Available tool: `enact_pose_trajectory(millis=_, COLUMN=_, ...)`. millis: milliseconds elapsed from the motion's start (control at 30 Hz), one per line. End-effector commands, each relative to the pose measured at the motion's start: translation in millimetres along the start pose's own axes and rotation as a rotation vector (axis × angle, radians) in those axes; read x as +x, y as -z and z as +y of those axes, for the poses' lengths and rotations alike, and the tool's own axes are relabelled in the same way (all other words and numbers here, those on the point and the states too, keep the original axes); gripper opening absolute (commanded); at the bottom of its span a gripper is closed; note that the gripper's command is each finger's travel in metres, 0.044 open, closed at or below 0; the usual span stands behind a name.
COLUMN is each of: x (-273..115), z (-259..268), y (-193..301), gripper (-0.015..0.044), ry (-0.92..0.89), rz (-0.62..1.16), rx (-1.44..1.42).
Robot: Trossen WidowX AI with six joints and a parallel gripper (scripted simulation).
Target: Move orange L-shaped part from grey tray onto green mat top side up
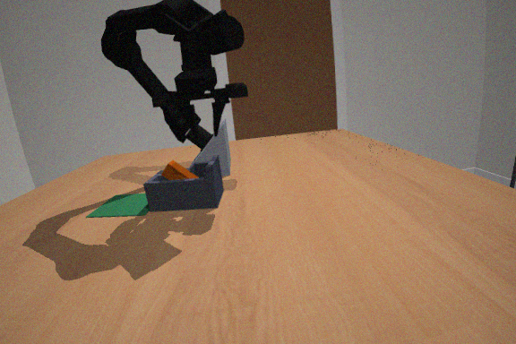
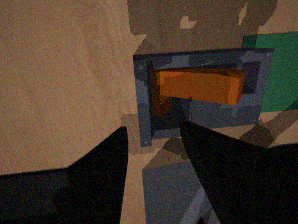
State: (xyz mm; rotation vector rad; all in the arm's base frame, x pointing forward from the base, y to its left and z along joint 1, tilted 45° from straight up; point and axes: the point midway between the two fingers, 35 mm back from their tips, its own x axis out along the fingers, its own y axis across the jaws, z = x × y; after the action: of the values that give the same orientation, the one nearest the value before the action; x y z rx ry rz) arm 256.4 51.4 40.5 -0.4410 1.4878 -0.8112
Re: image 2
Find orange l-shaped part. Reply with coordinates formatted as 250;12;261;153
150;68;246;117

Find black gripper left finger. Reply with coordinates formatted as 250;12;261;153
0;126;128;224

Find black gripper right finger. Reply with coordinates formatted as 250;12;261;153
180;120;298;224

